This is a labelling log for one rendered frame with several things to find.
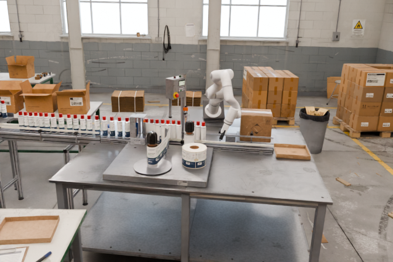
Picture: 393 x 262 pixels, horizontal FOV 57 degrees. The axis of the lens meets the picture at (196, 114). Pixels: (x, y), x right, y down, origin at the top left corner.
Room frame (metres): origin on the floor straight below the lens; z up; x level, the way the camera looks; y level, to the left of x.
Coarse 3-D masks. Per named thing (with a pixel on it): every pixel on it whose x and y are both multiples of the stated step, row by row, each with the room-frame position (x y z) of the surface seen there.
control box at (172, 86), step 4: (176, 76) 3.40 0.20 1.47; (168, 80) 3.28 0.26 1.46; (172, 80) 3.25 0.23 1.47; (176, 80) 3.27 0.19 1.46; (168, 84) 3.28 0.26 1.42; (172, 84) 3.25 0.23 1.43; (176, 84) 3.27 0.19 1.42; (168, 88) 3.28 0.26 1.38; (172, 88) 3.25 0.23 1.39; (176, 88) 3.27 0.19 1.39; (168, 92) 3.28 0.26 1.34; (172, 92) 3.25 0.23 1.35; (176, 92) 3.27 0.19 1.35; (180, 92) 3.31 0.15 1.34; (184, 92) 3.35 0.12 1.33; (168, 96) 3.28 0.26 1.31; (172, 96) 3.25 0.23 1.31; (180, 96) 3.31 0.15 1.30
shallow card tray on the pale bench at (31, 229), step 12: (24, 216) 2.00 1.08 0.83; (36, 216) 2.01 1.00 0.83; (48, 216) 2.02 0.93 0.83; (0, 228) 1.90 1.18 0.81; (12, 228) 1.92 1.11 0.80; (24, 228) 1.92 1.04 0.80; (36, 228) 1.92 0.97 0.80; (48, 228) 1.93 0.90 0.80; (0, 240) 1.76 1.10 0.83; (12, 240) 1.77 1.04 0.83; (24, 240) 1.78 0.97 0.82; (36, 240) 1.78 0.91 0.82; (48, 240) 1.79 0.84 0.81
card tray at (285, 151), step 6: (276, 144) 3.27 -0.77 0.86; (282, 144) 3.26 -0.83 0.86; (288, 144) 3.25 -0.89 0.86; (294, 144) 3.25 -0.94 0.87; (300, 144) 3.24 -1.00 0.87; (276, 150) 3.17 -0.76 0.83; (282, 150) 3.18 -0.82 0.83; (288, 150) 3.18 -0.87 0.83; (294, 150) 3.18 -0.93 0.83; (300, 150) 3.18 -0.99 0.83; (306, 150) 3.16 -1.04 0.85; (276, 156) 3.01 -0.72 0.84; (282, 156) 3.01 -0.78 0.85; (288, 156) 3.00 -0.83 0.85; (294, 156) 3.00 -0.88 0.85; (300, 156) 2.99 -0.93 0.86; (306, 156) 2.98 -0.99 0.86
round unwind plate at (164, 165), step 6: (138, 162) 2.72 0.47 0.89; (144, 162) 2.72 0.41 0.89; (162, 162) 2.73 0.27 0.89; (168, 162) 2.73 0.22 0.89; (138, 168) 2.60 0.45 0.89; (144, 168) 2.60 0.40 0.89; (150, 168) 2.61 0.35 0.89; (156, 168) 2.61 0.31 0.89; (162, 168) 2.61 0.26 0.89; (168, 168) 2.61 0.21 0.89; (150, 174) 2.51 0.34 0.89
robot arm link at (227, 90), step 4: (224, 88) 3.27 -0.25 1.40; (228, 88) 3.26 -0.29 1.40; (224, 92) 3.26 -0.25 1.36; (228, 92) 3.24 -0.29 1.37; (232, 92) 3.26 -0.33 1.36; (224, 96) 3.26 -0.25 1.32; (228, 96) 3.22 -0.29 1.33; (232, 96) 3.24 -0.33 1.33; (228, 100) 3.22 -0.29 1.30; (232, 100) 3.23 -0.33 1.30; (232, 104) 3.27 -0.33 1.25; (236, 104) 3.26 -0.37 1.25; (240, 112) 3.24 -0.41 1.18; (240, 116) 3.23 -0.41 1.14
